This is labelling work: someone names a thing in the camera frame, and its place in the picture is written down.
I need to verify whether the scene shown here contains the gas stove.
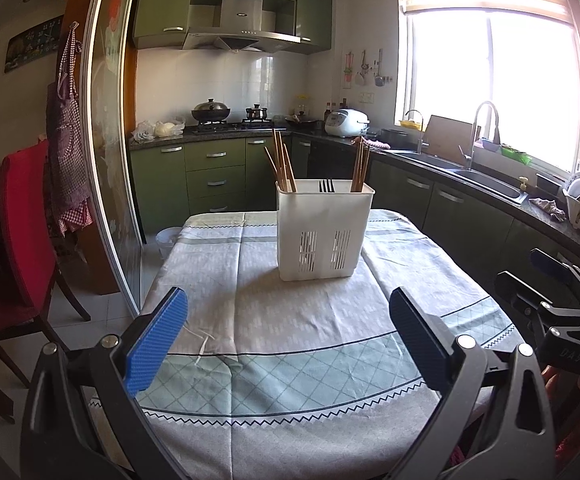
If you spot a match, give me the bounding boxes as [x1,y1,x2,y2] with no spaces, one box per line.
[190,119,288,133]

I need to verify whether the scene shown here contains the wall-hung kitchen tools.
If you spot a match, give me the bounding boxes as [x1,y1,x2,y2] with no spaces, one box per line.
[342,49,391,90]

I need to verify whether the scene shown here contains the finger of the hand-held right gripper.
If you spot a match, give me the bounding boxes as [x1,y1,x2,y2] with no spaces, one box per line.
[495,271,580,346]
[529,248,580,307]

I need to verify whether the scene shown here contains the kitchen window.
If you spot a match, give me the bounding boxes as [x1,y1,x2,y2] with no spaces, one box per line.
[395,0,580,176]

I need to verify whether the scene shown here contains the white plastic bin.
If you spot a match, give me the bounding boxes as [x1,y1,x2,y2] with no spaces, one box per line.
[156,227,183,261]

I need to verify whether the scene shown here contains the dark kitchen countertop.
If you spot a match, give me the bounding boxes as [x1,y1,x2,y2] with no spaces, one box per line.
[128,127,580,271]

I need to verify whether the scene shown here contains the tall chrome faucet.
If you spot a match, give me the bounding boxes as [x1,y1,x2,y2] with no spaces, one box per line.
[459,101,502,171]

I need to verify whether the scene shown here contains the steel range hood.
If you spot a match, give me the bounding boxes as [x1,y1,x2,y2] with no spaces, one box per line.
[182,0,303,55]

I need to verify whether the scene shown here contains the white plastic bags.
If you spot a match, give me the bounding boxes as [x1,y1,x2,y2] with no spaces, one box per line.
[130,117,187,142]

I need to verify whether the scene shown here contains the thin light wooden chopstick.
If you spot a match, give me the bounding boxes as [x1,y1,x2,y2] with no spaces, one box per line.
[264,147,285,193]

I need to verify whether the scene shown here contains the pink checkered cloth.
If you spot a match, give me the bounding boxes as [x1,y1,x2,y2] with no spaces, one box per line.
[354,136,391,152]

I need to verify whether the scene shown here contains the grey rag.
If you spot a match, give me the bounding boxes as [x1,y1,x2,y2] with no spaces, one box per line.
[529,197,568,223]

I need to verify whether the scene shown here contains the white plastic utensil holder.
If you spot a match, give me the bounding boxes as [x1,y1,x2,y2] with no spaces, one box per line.
[275,179,375,282]

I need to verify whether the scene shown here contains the green base cabinets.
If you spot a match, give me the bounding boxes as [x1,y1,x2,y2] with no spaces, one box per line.
[128,135,580,361]

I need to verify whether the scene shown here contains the seasoning bottles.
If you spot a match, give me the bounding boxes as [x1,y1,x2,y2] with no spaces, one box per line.
[292,95,335,123]

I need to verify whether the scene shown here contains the glass sliding door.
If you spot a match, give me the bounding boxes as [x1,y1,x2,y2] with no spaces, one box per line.
[80,0,145,318]

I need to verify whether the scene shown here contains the white rice cooker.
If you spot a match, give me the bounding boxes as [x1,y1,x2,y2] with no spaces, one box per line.
[324,109,371,138]

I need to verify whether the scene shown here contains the green wall cabinets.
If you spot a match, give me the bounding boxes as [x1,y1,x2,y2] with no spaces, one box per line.
[132,0,335,56]

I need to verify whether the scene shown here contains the steel kitchen sink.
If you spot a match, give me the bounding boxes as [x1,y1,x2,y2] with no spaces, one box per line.
[395,149,528,206]

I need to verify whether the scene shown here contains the grey green patterned tablecloth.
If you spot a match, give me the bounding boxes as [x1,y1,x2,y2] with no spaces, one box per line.
[82,208,518,480]

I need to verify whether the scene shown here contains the black wok with lid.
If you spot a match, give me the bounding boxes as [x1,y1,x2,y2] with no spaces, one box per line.
[191,99,232,125]

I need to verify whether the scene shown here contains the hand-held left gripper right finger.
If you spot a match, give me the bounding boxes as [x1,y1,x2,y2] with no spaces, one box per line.
[389,287,558,480]

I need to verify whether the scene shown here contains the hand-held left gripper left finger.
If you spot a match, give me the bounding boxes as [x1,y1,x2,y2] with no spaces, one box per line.
[20,286,191,480]

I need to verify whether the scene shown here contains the small chrome faucet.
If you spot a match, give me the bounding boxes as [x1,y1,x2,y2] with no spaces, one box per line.
[403,109,429,156]

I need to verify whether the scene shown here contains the red covered wooden chair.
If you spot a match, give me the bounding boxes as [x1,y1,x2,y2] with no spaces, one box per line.
[0,139,92,421]

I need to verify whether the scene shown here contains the green plastic containers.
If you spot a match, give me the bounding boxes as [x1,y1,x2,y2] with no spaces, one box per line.
[475,137,533,166]

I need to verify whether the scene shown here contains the wooden cutting board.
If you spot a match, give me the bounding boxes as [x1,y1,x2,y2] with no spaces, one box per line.
[422,115,481,167]

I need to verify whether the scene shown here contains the checkered apron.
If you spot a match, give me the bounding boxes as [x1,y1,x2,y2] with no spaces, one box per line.
[44,22,94,236]

